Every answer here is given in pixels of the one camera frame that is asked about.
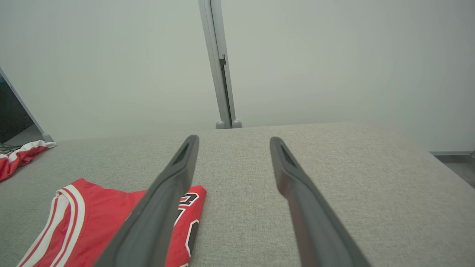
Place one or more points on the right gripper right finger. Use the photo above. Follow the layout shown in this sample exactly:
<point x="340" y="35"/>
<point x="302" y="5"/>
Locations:
<point x="319" y="233"/>

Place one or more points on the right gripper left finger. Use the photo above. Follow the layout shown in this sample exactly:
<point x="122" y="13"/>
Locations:
<point x="152" y="230"/>

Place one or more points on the red basketball jersey with number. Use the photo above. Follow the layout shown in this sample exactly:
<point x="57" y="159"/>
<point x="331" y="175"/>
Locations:
<point x="96" y="222"/>

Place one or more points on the red shorts with white panels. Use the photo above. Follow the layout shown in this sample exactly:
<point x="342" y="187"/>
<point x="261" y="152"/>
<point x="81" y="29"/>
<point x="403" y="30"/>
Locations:
<point x="15" y="163"/>

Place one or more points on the grey partition frame, dark panel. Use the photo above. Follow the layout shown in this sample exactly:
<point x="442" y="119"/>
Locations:
<point x="47" y="138"/>

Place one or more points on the grey partition post with feet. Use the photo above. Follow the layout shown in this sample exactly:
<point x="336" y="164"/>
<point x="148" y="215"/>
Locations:
<point x="219" y="92"/>

